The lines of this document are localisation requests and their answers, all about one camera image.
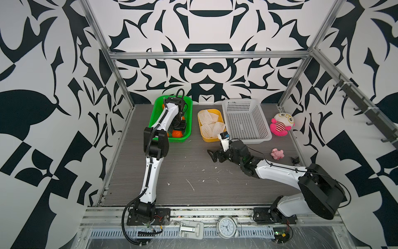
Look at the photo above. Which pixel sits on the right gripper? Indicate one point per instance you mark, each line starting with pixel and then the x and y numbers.
pixel 220 153

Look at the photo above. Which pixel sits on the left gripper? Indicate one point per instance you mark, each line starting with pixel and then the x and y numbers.
pixel 182 127

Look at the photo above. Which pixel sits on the white foam net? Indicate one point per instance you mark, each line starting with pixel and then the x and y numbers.
pixel 217 128
pixel 207 130
pixel 205 117
pixel 214 117

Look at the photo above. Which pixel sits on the netted orange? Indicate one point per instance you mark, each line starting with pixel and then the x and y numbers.
pixel 177 134

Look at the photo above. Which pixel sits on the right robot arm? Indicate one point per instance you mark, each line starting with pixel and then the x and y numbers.
pixel 320 194

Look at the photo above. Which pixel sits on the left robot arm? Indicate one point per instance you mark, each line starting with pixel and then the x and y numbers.
pixel 156 147

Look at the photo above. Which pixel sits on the green plastic basket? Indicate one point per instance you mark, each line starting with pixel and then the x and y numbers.
pixel 188 110

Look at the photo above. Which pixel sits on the white perforated plastic basket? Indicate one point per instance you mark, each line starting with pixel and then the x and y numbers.
pixel 246 121

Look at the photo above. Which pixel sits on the small pink plush toy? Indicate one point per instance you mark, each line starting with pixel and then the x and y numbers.
pixel 277 154

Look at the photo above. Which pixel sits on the white analog clock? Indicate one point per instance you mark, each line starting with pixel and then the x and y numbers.
pixel 227 228

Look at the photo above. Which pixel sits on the pink white plush toy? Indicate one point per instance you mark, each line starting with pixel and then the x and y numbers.
pixel 281 124

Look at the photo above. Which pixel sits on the small black toy figure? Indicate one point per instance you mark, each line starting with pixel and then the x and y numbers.
pixel 295 160

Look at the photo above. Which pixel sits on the small green circuit board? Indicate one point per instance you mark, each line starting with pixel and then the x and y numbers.
pixel 281 235

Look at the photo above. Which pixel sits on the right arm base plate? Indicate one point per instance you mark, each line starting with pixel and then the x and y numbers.
pixel 264 216

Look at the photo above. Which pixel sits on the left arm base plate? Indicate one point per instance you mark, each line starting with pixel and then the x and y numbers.
pixel 158 216

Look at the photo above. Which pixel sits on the black hook rail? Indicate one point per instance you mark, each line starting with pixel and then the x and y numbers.
pixel 366 107

